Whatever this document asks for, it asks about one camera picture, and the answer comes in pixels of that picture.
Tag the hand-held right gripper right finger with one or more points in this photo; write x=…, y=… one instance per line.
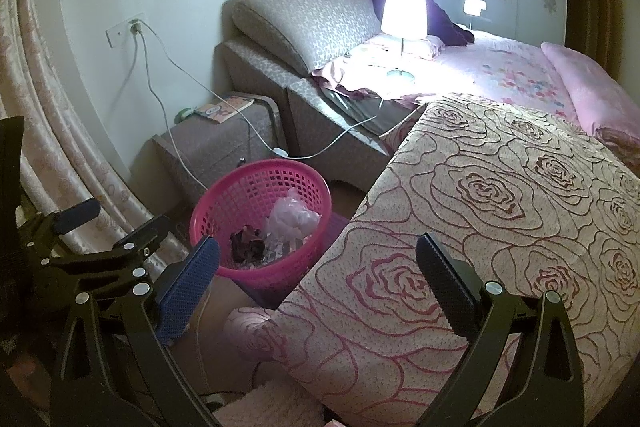
x=450, y=287

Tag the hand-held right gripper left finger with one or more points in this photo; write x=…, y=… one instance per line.
x=187, y=292

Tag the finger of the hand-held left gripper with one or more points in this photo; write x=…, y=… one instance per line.
x=142, y=232
x=75, y=214

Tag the dark foil wrapper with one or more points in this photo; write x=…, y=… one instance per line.
x=247, y=244

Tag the clear plastic bag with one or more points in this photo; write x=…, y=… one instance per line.
x=292, y=219

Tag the pink plastic basket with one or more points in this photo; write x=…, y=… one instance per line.
x=300, y=179

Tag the pink patterned curtain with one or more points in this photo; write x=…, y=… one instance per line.
x=55, y=117

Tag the grey upholstered nightstand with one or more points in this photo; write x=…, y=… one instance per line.
x=210, y=152

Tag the rose pattern blanket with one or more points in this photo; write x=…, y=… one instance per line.
x=500, y=187

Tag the small green object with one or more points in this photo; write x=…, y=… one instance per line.
x=186, y=113

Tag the pink printed book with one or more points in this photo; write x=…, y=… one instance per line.
x=225, y=107

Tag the grey bed pad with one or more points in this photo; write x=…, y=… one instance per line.
x=355, y=112

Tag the pink floral bed sheet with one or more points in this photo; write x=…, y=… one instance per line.
x=500, y=72

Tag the pink folded quilt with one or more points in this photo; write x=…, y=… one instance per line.
x=590, y=97

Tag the dark purple cloth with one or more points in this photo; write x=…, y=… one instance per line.
x=450, y=32

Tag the grey patterned headboard cushion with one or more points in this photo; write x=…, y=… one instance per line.
x=305, y=27

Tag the white table lamp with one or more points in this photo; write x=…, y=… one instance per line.
x=404, y=9

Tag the brown wooden door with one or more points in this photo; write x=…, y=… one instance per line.
x=587, y=7

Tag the white wall socket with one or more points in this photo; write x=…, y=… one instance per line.
x=120, y=32

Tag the grey upholstered bed frame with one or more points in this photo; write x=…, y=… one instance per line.
x=255, y=72

